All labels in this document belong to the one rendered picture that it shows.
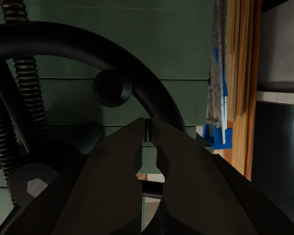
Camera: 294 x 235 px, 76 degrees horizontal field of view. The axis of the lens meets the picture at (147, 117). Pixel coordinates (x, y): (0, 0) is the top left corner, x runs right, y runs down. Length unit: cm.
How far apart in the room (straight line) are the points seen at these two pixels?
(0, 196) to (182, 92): 34
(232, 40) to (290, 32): 40
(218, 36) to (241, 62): 56
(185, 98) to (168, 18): 15
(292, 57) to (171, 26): 152
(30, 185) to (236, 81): 173
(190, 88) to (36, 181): 28
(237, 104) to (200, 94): 144
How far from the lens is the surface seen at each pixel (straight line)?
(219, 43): 128
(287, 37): 190
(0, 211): 39
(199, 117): 38
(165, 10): 38
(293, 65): 181
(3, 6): 28
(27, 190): 21
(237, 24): 184
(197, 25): 38
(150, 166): 39
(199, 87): 37
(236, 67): 180
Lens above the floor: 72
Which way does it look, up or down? 10 degrees up
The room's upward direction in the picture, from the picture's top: 180 degrees counter-clockwise
